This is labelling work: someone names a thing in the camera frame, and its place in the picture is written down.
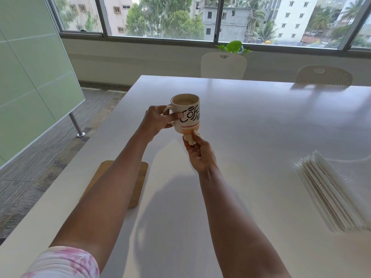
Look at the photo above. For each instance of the person's left hand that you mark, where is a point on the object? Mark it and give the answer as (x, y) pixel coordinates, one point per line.
(153, 120)

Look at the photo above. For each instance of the person's right hand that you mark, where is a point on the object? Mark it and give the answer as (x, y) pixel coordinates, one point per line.
(201, 156)

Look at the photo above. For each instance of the person's right thumb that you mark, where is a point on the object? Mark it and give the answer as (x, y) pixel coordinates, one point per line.
(187, 146)

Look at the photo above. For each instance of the person's left thumb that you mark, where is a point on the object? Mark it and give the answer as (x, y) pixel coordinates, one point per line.
(174, 116)

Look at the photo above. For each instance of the white tissue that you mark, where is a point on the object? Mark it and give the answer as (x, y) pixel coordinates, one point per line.
(192, 138)

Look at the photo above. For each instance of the cream printed coffee mug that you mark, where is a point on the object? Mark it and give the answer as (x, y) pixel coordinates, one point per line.
(187, 114)

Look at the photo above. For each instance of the person's left forearm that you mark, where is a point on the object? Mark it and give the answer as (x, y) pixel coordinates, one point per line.
(98, 199)

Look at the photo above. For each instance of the person's right forearm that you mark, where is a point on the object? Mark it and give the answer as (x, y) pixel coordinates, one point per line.
(240, 225)

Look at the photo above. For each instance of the wooden board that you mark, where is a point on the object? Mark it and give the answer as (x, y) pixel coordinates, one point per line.
(132, 182)

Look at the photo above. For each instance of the green leafy plant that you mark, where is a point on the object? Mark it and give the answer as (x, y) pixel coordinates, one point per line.
(234, 47)

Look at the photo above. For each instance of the metal partition support leg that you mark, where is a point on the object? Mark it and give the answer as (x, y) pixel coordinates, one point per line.
(76, 125)

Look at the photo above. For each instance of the frosted glass partition panel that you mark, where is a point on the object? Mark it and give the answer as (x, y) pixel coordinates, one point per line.
(32, 83)

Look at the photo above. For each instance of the stack of white paper napkins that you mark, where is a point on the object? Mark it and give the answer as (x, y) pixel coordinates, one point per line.
(330, 193)

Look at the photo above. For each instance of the white perforated back chair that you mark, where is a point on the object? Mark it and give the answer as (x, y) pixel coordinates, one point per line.
(323, 75)

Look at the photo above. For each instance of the pink white sleeve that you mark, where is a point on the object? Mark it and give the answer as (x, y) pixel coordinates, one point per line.
(62, 263)

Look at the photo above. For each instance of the aluminium window frame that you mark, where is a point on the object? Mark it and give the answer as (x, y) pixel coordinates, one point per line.
(203, 37)

